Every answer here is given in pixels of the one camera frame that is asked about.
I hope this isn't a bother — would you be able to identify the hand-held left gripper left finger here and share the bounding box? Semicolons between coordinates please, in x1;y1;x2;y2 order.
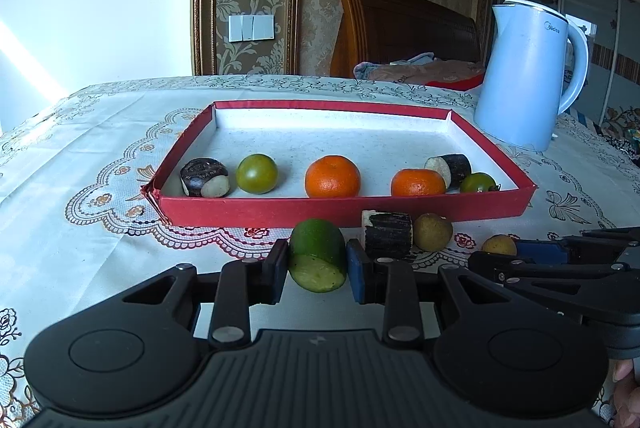
122;238;290;350

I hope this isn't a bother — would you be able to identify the brown longan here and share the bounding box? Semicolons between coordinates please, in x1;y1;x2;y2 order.
413;213;454;253
481;234;518;257

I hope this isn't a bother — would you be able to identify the small green tomato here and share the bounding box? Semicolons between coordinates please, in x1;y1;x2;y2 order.
459;171;499;194

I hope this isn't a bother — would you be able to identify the wooden bed headboard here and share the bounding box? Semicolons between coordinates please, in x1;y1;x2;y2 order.
329;0;482;78

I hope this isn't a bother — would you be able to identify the red cloth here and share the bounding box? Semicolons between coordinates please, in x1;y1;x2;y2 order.
435;73;485;92

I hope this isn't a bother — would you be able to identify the floral patterned bedding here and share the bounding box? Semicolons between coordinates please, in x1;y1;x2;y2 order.
599;106;640;155

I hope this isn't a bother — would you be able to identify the white wall light switch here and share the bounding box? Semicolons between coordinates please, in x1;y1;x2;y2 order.
228;14;275;42

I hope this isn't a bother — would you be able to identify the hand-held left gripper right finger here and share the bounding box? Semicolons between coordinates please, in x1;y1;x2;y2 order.
346;239;506;344

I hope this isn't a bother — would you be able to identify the light blue electric kettle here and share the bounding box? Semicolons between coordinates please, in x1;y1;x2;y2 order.
473;0;591;152

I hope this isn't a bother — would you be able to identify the pink patterned blanket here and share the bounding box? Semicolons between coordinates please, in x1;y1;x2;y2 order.
353;52;485;85

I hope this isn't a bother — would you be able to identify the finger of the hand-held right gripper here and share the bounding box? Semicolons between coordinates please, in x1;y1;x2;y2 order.
468;249;640;326
515;227;640;265

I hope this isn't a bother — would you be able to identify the red cardboard box tray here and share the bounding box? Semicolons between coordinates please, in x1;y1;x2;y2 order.
141;100;538;229

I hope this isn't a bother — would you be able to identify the person's right hand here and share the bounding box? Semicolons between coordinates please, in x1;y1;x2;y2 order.
611;355;640;428

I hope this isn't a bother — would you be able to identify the small orange tangerine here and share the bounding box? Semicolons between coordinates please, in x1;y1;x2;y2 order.
390;168;447;197

